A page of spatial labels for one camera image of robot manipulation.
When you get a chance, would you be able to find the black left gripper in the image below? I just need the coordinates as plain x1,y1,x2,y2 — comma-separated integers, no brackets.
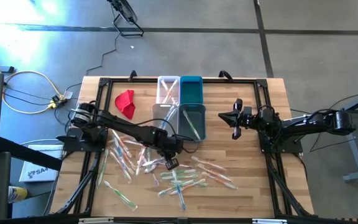
153,135,186,172

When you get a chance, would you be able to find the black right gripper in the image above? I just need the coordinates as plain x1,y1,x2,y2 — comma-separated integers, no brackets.
218,98,263,141

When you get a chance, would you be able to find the blue toothbrush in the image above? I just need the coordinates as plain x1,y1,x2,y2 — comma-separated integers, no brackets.
171,169,187,212
122,139,146,147
115,145,127,167
163,105,178,131

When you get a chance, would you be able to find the teal plastic bin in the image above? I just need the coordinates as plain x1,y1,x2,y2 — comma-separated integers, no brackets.
179,75,204,105

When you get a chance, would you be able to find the translucent white plastic bin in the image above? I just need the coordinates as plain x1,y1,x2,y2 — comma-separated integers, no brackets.
155,75,181,105

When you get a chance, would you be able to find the red cloth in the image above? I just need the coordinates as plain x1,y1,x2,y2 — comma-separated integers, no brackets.
114,89,136,121

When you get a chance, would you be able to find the yellow power plug block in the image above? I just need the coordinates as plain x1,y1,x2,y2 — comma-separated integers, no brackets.
47,94,68,110

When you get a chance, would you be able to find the white printed box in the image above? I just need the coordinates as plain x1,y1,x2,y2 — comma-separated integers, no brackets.
19,143,65,184

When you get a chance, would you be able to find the black floor fan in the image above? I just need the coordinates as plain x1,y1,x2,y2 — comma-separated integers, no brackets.
106,0,145,37

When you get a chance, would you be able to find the yellow white canister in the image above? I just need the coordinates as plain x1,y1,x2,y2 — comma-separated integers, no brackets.
7,185,29,203

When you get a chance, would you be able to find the dark grey handled basket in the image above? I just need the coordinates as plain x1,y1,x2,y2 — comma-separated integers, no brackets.
177,103,207,143

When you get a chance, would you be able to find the beige handled plastic basket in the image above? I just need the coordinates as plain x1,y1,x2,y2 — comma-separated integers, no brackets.
149,103,180,142

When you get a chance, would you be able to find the black fan cable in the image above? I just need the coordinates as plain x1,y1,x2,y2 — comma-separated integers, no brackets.
85,30,120,76

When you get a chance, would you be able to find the yellow extension cable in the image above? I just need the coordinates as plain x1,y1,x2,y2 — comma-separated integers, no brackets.
0,51,67,115

